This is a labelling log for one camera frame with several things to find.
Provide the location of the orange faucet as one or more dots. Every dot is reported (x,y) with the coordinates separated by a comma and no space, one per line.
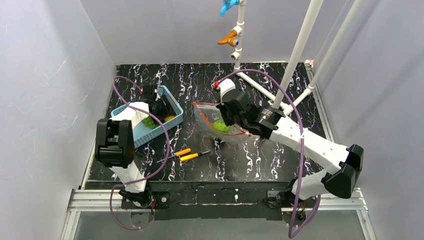
(230,39)

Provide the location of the green grape bunch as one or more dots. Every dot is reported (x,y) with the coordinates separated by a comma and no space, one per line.
(220,126)

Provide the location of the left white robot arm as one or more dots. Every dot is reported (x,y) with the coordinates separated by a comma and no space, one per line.
(118,137)

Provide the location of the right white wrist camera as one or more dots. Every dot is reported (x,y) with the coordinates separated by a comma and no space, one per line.
(224,87)

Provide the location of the blue faucet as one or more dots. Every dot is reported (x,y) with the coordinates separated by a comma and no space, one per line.
(226,5)

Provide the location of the light blue plastic basket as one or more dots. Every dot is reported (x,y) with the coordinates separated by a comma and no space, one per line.
(142,134)

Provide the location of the yellow lemon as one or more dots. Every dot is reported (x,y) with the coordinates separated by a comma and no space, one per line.
(169,118)

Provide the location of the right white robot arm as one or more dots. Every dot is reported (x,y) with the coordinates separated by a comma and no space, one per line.
(342,165)

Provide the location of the green avocado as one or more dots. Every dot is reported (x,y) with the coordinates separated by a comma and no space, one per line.
(150,123)

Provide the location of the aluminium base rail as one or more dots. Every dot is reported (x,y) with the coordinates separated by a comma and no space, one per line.
(213,202)

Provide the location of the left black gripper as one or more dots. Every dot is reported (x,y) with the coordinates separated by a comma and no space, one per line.
(158,108)

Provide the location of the yellow handle screwdriver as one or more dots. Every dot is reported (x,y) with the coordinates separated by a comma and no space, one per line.
(193,156)

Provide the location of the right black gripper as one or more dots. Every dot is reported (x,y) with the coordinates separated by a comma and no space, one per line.
(230,117)

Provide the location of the orange handle screwdriver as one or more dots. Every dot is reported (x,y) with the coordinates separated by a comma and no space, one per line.
(177,154)

